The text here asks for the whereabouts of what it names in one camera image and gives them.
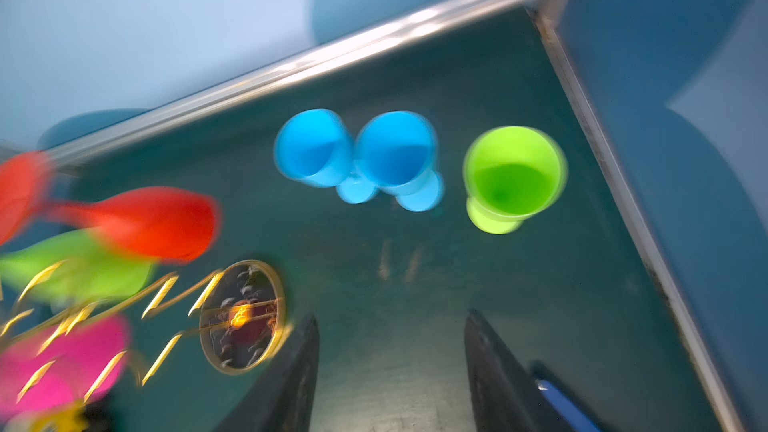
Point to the right frame post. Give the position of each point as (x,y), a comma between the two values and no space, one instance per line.
(644,239)

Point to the gold wire glass rack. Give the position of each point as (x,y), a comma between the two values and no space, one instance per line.
(236,314)

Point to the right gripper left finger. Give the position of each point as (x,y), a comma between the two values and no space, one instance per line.
(283,396)

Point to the blue wine glass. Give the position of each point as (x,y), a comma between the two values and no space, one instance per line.
(397,151)
(315,148)

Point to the red wine glass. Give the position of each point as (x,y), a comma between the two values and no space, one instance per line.
(160,222)

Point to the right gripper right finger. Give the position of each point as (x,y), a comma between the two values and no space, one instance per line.
(503,396)

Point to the pink wine glass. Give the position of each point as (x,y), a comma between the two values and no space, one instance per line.
(64,372)

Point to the green wine glass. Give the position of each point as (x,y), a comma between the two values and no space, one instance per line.
(86,270)
(512,173)

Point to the back frame bar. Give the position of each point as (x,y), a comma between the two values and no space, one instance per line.
(82,77)

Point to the yellow black work glove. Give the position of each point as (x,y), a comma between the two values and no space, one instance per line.
(71,418)

